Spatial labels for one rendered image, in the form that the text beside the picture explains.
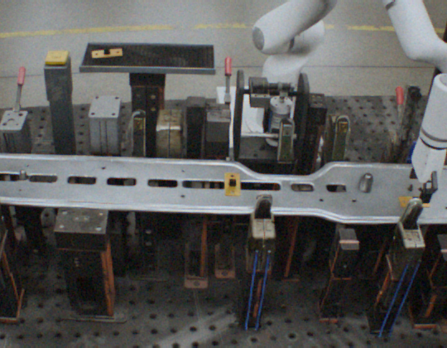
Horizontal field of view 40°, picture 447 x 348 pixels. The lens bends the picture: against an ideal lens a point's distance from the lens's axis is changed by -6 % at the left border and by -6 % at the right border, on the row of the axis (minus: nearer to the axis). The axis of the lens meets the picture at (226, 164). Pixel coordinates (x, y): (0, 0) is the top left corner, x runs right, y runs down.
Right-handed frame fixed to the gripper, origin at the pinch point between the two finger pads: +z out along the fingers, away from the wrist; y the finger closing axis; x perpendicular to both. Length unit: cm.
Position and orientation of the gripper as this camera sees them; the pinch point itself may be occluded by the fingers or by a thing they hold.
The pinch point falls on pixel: (420, 187)
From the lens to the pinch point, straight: 163.8
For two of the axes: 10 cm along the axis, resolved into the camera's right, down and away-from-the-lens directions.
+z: -0.6, 7.7, 6.4
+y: 0.3, 6.4, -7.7
